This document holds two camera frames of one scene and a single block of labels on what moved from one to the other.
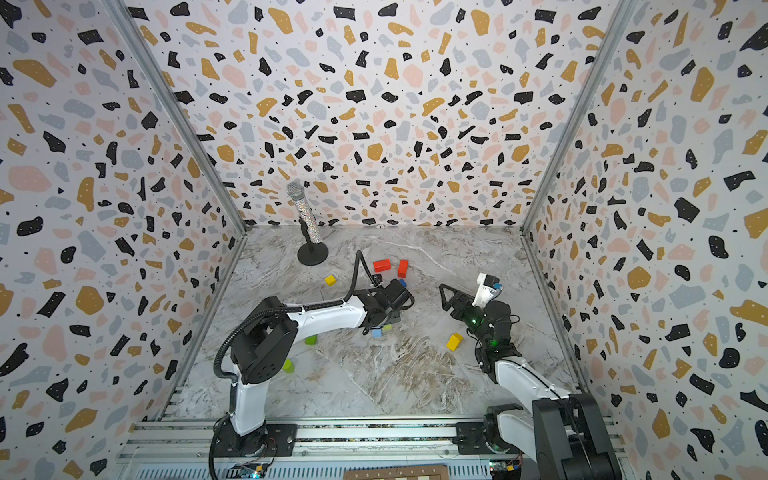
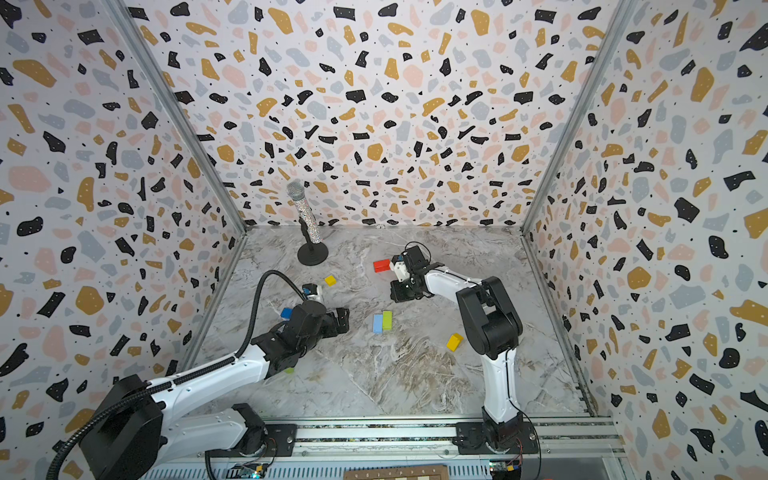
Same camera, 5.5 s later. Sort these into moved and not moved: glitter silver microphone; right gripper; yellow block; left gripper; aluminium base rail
Moved: left gripper; right gripper
Not moved: yellow block; aluminium base rail; glitter silver microphone
